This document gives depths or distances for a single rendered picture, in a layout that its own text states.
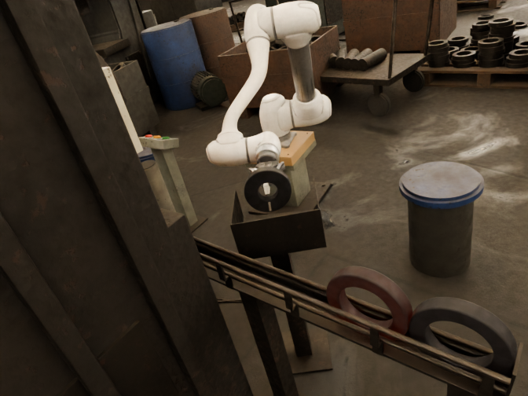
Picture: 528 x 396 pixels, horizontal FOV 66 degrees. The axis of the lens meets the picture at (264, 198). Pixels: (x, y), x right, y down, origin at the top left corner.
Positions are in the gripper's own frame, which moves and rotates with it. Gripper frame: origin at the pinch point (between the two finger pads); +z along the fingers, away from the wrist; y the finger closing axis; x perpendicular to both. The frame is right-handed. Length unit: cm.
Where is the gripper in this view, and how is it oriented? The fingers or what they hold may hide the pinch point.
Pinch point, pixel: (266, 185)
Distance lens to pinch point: 133.3
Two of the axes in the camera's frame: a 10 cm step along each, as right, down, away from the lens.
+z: -0.2, 4.8, -8.8
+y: -9.8, 1.8, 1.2
